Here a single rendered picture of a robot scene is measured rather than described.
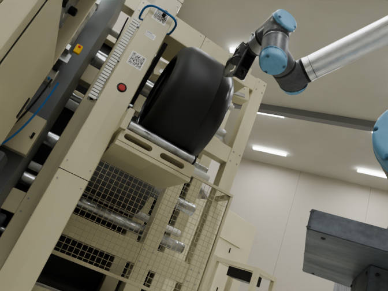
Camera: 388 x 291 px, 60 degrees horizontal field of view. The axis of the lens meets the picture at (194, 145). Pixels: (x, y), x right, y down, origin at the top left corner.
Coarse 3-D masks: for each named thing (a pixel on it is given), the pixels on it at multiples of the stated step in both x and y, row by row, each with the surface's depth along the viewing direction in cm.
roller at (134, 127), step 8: (128, 128) 141; (136, 128) 142; (144, 128) 144; (144, 136) 144; (152, 136) 144; (160, 136) 147; (160, 144) 146; (168, 144) 147; (176, 152) 148; (184, 152) 149; (184, 160) 150; (192, 160) 150
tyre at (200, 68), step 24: (192, 48) 157; (168, 72) 186; (192, 72) 145; (216, 72) 152; (168, 96) 143; (192, 96) 143; (216, 96) 147; (144, 120) 153; (168, 120) 144; (192, 120) 145; (216, 120) 148; (192, 144) 150
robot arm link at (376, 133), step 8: (384, 120) 68; (376, 128) 69; (384, 128) 68; (376, 136) 68; (384, 136) 67; (376, 144) 67; (384, 144) 66; (376, 152) 68; (384, 152) 66; (384, 160) 66; (384, 168) 69
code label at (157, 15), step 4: (156, 12) 167; (160, 12) 168; (152, 16) 165; (156, 16) 166; (160, 16) 167; (168, 16) 169; (156, 20) 166; (160, 20) 167; (164, 20) 168; (164, 24) 167
